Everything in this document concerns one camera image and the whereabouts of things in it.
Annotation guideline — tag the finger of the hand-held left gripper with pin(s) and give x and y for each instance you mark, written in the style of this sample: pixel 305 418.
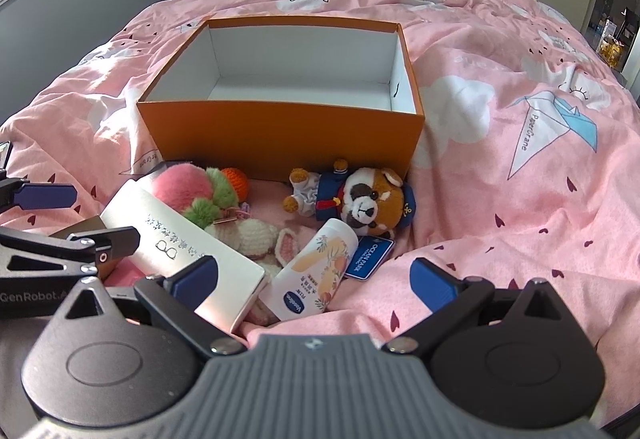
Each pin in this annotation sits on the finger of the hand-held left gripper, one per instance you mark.
pixel 45 195
pixel 120 239

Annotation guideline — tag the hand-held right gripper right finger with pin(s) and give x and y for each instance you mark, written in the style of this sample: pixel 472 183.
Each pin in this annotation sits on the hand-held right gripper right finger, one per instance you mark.
pixel 432 281

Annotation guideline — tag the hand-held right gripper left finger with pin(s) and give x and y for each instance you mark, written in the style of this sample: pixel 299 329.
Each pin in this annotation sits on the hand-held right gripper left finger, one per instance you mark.
pixel 195 276

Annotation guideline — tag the long white box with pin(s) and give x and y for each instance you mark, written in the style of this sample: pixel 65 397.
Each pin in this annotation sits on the long white box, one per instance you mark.
pixel 165 229

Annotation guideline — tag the blue hang tag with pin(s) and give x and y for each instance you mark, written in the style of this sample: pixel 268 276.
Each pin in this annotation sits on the blue hang tag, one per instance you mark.
pixel 367 256

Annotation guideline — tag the red panda sailor plush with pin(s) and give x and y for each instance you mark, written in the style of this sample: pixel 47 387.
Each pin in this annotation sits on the red panda sailor plush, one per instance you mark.
pixel 375 204

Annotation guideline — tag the white lotion tube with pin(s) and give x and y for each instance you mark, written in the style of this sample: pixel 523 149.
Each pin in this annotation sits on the white lotion tube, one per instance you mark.
pixel 310 269

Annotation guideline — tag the orange cardboard box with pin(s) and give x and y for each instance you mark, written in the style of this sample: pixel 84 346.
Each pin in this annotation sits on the orange cardboard box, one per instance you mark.
pixel 275 134

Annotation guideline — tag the white crochet bunny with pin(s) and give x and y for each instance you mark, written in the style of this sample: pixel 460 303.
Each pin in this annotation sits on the white crochet bunny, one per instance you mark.
pixel 250 236

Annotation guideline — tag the pink peach plush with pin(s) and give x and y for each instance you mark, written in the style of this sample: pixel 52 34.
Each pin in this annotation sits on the pink peach plush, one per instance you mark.
pixel 175 186

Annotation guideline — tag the orange crochet ball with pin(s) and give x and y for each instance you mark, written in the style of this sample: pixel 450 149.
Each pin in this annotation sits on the orange crochet ball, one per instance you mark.
pixel 236 181

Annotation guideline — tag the pink printed blanket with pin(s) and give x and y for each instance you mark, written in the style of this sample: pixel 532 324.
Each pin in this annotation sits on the pink printed blanket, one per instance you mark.
pixel 500 44

